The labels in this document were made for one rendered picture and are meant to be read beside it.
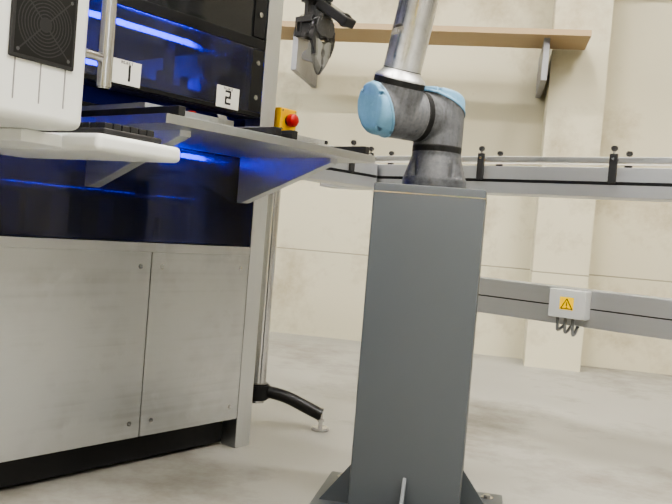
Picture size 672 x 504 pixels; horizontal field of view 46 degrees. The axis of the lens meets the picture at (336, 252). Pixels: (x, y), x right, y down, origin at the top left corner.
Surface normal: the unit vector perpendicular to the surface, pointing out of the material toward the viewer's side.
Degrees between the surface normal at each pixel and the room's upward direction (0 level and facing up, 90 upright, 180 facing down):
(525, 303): 90
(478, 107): 90
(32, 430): 90
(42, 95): 90
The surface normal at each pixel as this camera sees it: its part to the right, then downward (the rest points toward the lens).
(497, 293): -0.63, -0.03
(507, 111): -0.19, 0.01
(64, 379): 0.77, 0.08
